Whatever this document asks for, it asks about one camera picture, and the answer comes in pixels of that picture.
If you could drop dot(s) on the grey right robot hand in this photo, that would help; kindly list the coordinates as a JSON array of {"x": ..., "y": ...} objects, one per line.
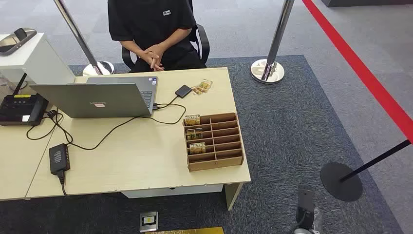
[{"x": 318, "y": 220}]

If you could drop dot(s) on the black power adapter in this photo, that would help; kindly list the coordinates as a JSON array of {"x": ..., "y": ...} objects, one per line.
[{"x": 59, "y": 159}]

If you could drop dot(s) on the gold floor plate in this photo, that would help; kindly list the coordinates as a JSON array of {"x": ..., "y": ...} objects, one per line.
[{"x": 187, "y": 231}]

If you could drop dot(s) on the black router with antenna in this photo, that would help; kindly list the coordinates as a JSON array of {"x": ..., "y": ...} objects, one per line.
[{"x": 21, "y": 109}]

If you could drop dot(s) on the person's right forearm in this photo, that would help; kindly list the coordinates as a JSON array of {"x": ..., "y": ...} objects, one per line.
[{"x": 130, "y": 46}]

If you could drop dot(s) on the red floor tape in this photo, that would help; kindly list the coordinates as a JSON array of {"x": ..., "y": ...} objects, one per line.
[{"x": 355, "y": 61}]

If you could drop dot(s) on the person's left hand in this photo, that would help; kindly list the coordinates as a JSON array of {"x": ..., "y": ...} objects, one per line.
[{"x": 155, "y": 51}]

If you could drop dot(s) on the black square card reader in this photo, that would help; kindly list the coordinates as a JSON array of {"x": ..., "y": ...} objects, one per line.
[{"x": 183, "y": 91}]

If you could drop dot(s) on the black office chair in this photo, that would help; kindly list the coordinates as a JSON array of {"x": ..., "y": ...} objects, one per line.
[{"x": 203, "y": 42}]

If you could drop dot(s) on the silver floor socket box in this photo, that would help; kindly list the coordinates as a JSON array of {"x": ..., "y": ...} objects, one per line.
[{"x": 148, "y": 221}]

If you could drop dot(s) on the black stanchion post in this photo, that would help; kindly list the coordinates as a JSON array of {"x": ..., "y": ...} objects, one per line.
[{"x": 340, "y": 182}]

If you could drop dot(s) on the person's right hand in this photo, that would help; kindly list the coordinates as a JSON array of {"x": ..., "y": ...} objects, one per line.
[{"x": 154, "y": 65}]

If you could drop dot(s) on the white cabinet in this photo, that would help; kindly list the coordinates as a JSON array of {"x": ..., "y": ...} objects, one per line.
[{"x": 38, "y": 61}]

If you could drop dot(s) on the chrome stanchion post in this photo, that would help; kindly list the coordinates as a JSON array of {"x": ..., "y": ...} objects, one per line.
[
  {"x": 277, "y": 35},
  {"x": 77, "y": 35}
]

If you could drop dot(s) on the blue grey carpet rug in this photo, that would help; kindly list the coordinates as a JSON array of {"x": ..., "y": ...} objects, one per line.
[{"x": 290, "y": 129}]

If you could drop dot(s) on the gold hotel key card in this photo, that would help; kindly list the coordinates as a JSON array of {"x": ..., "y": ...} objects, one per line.
[
  {"x": 197, "y": 148},
  {"x": 192, "y": 120},
  {"x": 206, "y": 84},
  {"x": 197, "y": 90},
  {"x": 194, "y": 134}
]

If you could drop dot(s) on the grey laptop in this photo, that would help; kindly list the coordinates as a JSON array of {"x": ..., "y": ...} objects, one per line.
[{"x": 93, "y": 100}]

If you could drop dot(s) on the person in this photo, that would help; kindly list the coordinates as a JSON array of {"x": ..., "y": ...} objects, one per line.
[{"x": 148, "y": 22}]

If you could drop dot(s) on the person's left forearm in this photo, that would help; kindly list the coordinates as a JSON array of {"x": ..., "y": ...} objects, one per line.
[{"x": 176, "y": 37}]

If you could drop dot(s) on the brown wooden card holder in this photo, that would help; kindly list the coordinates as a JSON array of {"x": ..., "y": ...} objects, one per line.
[{"x": 226, "y": 151}]

